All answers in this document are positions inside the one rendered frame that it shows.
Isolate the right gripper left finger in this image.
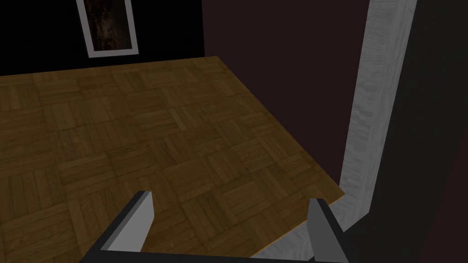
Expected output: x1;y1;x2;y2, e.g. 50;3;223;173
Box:
98;190;155;252

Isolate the white framed dark picture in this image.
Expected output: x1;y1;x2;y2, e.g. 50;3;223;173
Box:
75;0;139;59

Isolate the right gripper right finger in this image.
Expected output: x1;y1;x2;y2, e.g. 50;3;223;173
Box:
306;198;349;263

